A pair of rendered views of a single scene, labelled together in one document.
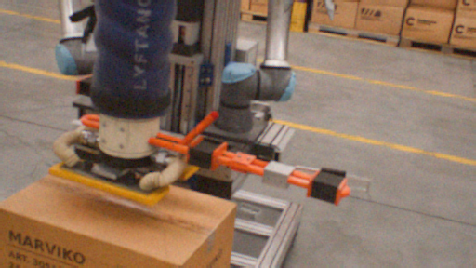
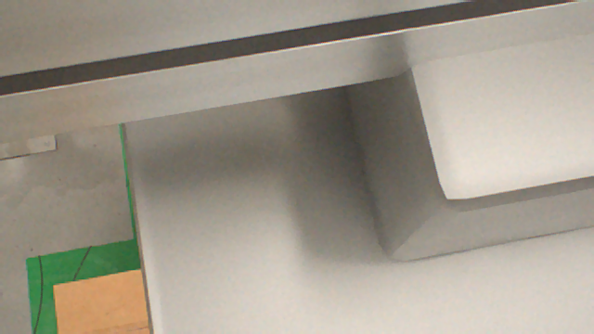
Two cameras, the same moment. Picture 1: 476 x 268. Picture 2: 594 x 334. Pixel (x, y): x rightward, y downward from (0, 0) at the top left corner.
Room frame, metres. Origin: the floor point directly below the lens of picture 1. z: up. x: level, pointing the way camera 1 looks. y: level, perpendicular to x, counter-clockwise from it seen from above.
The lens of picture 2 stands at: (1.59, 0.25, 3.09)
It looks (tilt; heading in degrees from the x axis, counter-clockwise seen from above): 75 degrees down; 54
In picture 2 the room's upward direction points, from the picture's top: 6 degrees clockwise
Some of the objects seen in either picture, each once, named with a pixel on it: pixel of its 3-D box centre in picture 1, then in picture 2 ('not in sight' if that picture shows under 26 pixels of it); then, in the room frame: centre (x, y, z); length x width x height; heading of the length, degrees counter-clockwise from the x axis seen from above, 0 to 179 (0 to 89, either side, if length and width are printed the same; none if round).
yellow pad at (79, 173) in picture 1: (109, 175); not in sight; (1.64, 0.35, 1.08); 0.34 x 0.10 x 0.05; 70
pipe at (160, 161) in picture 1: (128, 152); not in sight; (1.73, 0.31, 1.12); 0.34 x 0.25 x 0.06; 70
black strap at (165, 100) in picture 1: (132, 93); not in sight; (1.73, 0.31, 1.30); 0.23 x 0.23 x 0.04
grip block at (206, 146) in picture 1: (206, 153); not in sight; (1.64, 0.08, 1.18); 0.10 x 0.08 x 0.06; 160
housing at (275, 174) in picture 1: (278, 175); not in sight; (1.57, -0.12, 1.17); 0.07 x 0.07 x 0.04; 70
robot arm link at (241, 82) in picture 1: (239, 83); not in sight; (2.25, 0.02, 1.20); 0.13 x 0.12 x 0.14; 102
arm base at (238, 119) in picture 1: (233, 113); not in sight; (2.25, 0.02, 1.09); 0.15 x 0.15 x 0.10
